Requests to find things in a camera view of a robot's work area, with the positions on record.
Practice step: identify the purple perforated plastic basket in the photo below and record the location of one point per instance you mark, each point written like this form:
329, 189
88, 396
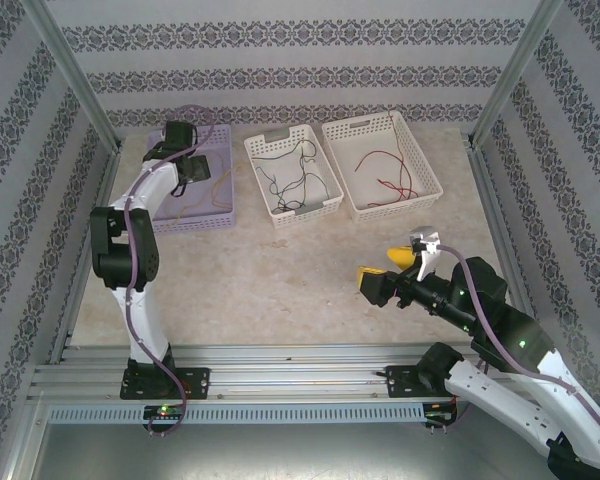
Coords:
205, 225

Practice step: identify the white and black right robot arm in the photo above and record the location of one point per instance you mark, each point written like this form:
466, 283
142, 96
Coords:
500, 395

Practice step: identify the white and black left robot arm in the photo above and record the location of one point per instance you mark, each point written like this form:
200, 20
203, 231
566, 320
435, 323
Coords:
145, 320

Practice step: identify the right controller circuit board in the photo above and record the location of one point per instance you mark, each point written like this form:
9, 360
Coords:
437, 412

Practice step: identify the controller circuit board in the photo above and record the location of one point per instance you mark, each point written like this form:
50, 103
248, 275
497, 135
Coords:
162, 412
437, 412

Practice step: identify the large white perforated basket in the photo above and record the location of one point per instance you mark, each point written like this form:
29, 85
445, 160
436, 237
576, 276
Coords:
375, 135

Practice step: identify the grey metal sheet panel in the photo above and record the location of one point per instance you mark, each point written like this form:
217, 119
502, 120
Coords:
300, 455

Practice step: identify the left controller circuit board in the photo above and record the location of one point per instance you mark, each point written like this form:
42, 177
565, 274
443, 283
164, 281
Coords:
162, 412

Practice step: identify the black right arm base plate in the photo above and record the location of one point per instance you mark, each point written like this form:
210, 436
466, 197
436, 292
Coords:
400, 382

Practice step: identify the aluminium side rail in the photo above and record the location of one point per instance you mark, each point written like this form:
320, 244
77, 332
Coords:
72, 310
495, 210

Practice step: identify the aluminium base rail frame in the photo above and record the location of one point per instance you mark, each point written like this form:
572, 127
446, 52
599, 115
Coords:
300, 372

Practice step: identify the aluminium corner post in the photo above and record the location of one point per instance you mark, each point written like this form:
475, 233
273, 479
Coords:
75, 75
511, 75

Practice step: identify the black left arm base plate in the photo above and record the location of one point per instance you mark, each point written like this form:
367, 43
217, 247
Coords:
202, 382

